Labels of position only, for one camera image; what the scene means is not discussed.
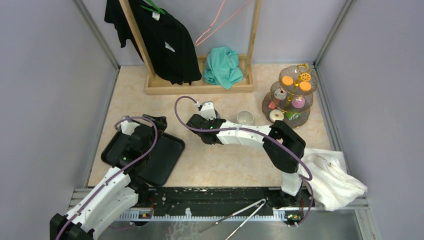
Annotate black baking tray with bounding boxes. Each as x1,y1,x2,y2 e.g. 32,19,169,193
100,130,185,187

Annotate white speckled mug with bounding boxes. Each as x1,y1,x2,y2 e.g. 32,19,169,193
236,110,255,125

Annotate red cake slice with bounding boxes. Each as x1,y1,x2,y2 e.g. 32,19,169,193
267,101,277,110

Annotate white glazed donut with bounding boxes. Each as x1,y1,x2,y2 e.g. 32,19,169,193
268,109,285,123

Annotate green cake slice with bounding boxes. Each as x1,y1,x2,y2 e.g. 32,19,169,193
285,112,302,121

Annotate three-tier glass stand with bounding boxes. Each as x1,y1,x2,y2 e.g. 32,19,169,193
262,63,319,129

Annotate orange biscuit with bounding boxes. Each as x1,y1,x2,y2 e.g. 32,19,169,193
281,75,294,86

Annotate metal tongs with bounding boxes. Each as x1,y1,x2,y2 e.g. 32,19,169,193
198,198,268,240

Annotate pink cupcake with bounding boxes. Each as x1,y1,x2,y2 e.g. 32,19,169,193
291,96,306,109

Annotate white towel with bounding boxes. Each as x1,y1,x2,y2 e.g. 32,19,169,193
301,148,368,212

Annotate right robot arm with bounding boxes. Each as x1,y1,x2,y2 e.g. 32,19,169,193
185,114,306,206

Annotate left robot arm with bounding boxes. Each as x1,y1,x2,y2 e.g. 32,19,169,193
49,114,168,240

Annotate wooden clothes rack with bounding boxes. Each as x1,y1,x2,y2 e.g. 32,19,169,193
119,0,262,95

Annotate teal cloth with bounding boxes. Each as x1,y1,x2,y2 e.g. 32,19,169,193
203,46,244,90

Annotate pink hanger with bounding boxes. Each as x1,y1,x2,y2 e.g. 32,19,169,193
194,0,256,47

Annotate black t-shirt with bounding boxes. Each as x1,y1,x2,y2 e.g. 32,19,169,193
104,0,203,86

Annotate orange macaron on stand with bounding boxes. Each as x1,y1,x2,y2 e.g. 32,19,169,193
299,81,312,92

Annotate green hanger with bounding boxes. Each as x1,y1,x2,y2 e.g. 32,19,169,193
139,0,166,15

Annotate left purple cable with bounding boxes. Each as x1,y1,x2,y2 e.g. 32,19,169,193
54,115,159,240

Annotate purple cable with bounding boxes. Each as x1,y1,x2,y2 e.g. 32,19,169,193
174,96,315,228
54,115,159,240

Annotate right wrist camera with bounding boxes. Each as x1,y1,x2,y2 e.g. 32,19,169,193
198,101,218,120

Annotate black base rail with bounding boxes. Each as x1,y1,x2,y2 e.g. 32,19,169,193
135,187,314,217

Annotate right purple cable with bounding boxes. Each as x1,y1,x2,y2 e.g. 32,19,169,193
174,96,315,228

